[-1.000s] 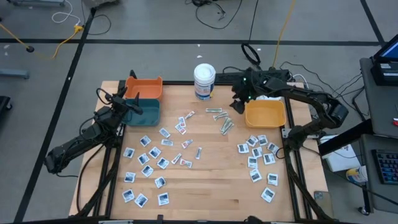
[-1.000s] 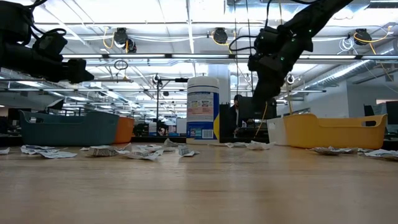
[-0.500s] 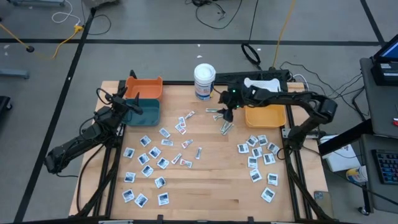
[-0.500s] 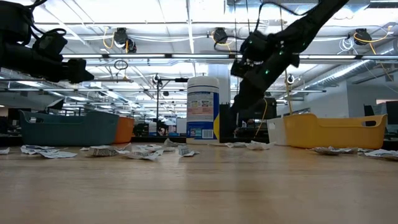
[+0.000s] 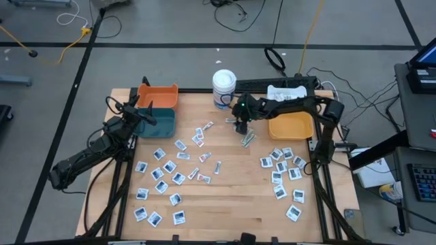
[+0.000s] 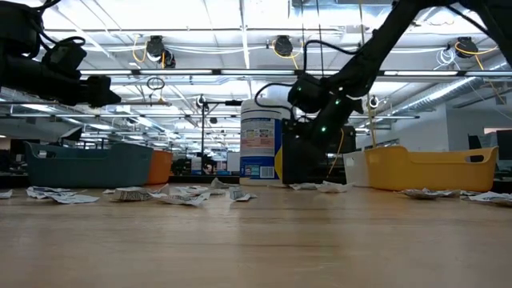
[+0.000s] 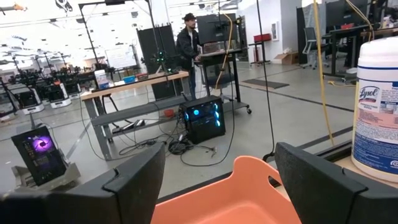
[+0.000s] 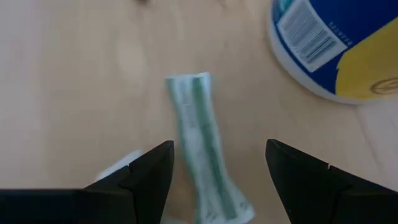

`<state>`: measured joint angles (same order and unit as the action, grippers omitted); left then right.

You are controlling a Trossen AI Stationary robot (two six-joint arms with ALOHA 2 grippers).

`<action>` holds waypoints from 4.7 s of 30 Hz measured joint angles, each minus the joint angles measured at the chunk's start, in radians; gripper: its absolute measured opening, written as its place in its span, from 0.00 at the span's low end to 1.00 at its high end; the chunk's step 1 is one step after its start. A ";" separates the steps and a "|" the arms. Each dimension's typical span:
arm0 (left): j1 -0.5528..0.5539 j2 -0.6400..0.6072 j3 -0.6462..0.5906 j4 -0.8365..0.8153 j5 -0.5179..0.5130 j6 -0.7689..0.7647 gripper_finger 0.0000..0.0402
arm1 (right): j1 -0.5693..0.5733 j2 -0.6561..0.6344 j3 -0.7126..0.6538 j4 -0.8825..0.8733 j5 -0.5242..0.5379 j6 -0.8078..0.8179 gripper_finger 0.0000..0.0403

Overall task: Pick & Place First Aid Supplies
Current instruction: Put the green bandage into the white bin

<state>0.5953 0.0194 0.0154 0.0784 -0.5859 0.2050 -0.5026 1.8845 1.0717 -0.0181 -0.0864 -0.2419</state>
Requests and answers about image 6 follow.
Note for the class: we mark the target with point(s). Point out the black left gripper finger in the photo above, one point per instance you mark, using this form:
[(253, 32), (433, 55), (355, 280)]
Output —
[(102, 92)]

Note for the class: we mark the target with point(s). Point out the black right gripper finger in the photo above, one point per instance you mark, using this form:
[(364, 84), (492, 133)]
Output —
[(316, 158), (303, 160)]

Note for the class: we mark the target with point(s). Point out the white gauze strip packet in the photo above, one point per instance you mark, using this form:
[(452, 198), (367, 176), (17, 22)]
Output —
[(305, 186), (336, 187)]

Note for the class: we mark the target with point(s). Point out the grey narrow strip packet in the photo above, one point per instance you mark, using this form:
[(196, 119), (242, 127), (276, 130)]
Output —
[(239, 195)]

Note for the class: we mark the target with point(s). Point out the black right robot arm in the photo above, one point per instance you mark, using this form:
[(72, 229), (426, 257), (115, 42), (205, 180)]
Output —
[(380, 44)]

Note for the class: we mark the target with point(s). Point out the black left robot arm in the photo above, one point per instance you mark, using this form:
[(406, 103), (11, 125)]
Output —
[(20, 72)]

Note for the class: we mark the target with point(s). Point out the black tower box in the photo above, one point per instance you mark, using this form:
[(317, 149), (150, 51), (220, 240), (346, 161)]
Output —
[(286, 172)]

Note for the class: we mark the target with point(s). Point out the black computer monitor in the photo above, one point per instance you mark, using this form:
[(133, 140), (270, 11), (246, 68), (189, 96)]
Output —
[(349, 146), (505, 144)]

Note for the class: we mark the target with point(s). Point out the white plastic bin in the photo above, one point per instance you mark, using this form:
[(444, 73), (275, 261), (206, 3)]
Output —
[(356, 172)]

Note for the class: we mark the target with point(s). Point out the black tilted monitor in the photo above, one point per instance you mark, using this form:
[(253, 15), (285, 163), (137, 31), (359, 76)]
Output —
[(73, 135)]

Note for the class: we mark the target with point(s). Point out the white wipes canister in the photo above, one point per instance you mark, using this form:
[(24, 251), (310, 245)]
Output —
[(258, 140)]

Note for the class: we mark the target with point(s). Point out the teal plastic bin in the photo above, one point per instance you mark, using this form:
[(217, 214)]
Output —
[(88, 168)]

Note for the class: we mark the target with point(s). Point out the orange plastic bin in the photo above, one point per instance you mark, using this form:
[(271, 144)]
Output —
[(161, 168)]

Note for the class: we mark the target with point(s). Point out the yellow plastic bin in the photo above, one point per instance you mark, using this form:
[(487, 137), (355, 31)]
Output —
[(420, 174)]

